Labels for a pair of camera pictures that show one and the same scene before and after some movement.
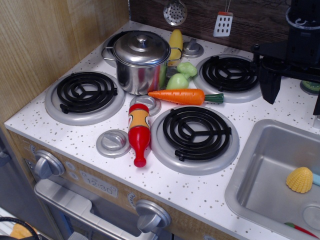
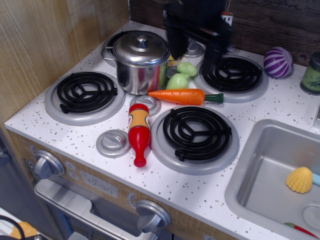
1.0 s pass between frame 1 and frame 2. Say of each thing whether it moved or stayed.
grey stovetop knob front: stayed
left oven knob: stayed
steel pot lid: stayed
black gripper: moved
